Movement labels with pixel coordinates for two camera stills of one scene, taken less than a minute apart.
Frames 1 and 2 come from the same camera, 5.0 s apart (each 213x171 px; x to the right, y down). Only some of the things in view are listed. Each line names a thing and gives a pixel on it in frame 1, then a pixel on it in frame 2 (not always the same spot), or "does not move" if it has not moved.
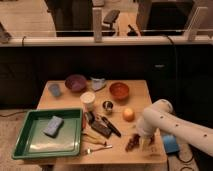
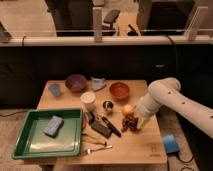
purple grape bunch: x=133 y=142 -> x=130 y=121
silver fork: x=89 y=151 does not move
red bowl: x=119 y=90 does not move
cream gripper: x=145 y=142 -> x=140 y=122
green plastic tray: x=49 y=133 does not move
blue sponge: x=53 y=126 does not move
